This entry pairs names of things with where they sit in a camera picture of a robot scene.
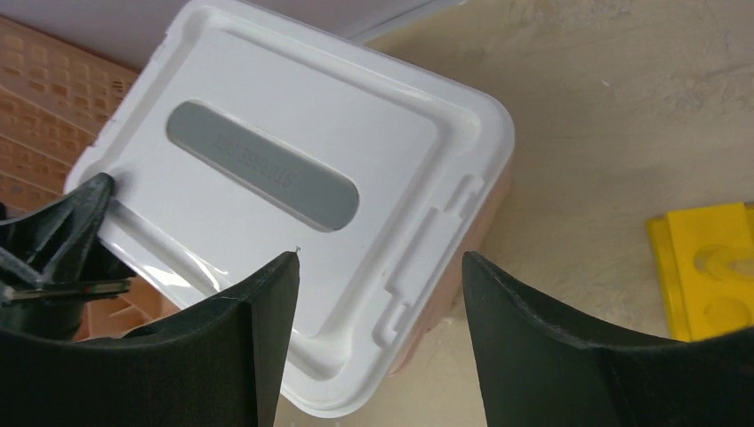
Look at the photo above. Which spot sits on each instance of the yellow test tube rack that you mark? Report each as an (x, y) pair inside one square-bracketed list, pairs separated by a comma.
[(704, 262)]

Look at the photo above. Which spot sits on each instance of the peach plastic desk organizer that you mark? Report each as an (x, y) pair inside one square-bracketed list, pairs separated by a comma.
[(55, 98)]

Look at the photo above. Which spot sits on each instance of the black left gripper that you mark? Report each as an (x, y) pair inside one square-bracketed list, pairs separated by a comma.
[(59, 244)]

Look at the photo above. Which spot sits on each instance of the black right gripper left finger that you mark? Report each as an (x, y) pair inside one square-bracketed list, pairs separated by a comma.
[(219, 362)]

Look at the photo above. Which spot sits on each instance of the white plastic lid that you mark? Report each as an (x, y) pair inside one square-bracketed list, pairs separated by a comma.
[(249, 134)]

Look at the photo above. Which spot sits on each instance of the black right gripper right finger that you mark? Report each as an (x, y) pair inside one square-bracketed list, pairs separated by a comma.
[(541, 362)]

